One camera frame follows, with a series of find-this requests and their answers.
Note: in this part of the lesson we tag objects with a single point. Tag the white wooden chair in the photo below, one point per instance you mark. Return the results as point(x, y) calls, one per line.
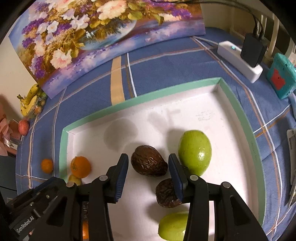
point(275, 30)

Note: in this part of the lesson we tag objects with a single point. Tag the white power strip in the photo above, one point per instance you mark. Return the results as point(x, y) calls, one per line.
point(231, 54)

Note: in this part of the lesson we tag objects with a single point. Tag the small yellow-green fruit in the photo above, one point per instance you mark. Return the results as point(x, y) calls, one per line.
point(75, 179)

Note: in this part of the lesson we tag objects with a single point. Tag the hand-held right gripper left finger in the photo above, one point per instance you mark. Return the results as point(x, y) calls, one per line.
point(121, 176)

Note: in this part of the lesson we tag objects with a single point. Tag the teal box with red label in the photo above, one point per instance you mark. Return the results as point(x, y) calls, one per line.
point(284, 67)

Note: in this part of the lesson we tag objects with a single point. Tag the red apple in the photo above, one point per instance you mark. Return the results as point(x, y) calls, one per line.
point(23, 127)

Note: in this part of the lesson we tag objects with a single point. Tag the black charger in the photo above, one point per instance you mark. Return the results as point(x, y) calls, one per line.
point(252, 49)

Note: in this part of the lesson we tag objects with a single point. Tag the floral painting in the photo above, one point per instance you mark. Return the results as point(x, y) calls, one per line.
point(92, 34)

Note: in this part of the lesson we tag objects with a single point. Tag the large green mango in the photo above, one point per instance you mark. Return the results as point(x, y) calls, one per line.
point(194, 155)

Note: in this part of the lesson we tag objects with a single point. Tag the dark brown avocado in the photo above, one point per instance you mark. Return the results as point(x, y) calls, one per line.
point(165, 192)
point(149, 163)

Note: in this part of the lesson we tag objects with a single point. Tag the bag of small brown fruits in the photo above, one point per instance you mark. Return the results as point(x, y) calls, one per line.
point(39, 104)

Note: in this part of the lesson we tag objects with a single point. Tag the white tray with green rim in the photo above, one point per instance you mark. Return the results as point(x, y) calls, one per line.
point(161, 120)

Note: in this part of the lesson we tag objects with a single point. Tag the bunch of bananas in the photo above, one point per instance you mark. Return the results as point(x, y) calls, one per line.
point(29, 99)

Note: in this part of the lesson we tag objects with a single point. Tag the orange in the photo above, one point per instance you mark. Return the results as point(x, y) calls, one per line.
point(47, 165)
point(85, 230)
point(80, 166)

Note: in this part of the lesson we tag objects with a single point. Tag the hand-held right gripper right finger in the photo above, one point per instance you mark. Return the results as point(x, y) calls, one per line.
point(177, 178)

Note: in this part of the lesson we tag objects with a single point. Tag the silver metal object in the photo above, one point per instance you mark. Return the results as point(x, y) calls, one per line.
point(292, 143)

